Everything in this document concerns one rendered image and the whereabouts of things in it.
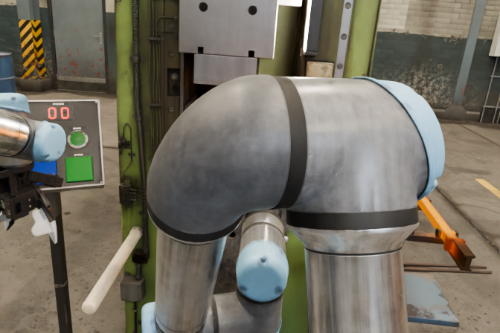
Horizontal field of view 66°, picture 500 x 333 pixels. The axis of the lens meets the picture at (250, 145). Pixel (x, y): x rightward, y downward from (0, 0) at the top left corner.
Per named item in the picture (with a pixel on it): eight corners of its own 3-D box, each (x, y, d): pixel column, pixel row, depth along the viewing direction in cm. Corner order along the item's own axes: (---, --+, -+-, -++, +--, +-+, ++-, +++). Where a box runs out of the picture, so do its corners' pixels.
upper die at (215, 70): (255, 88, 123) (257, 58, 120) (193, 83, 123) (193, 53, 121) (258, 72, 163) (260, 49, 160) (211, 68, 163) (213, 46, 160)
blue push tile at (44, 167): (56, 183, 114) (55, 158, 115) (27, 185, 111) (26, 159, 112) (57, 183, 115) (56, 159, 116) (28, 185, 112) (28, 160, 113)
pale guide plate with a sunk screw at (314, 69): (327, 111, 136) (333, 63, 131) (302, 110, 137) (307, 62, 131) (327, 111, 138) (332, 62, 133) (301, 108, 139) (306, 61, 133)
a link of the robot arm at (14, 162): (15, 137, 89) (42, 143, 87) (17, 155, 91) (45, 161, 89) (-16, 146, 83) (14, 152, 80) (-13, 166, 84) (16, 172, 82)
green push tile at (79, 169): (93, 179, 118) (92, 156, 119) (66, 182, 115) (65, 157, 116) (93, 180, 119) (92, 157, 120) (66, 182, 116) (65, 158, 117)
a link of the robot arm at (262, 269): (232, 307, 56) (235, 255, 53) (238, 264, 66) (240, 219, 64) (286, 311, 55) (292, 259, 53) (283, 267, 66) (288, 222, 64)
